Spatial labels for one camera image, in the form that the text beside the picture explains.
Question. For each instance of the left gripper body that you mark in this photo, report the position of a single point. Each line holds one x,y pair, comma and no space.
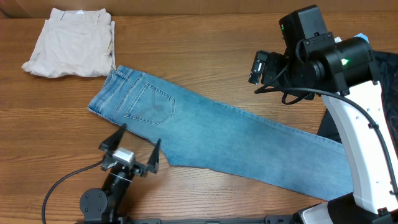
139,168

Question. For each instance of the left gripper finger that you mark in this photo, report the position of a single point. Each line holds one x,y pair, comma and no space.
111,143
153,162

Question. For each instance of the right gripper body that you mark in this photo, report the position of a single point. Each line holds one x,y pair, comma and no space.
280,74

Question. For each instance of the blue denim jeans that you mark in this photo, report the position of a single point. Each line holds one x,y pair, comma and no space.
195,131

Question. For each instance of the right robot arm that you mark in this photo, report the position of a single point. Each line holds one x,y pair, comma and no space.
346,76

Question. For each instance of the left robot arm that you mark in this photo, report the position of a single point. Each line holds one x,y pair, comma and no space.
101,205

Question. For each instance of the light blue shirt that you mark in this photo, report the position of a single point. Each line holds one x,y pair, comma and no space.
360,35

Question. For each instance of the black printed garment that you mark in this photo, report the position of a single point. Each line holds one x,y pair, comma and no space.
387,63

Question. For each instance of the folded beige trousers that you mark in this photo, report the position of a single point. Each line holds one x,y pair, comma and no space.
74,43

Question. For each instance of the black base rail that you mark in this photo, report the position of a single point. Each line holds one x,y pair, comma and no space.
269,219

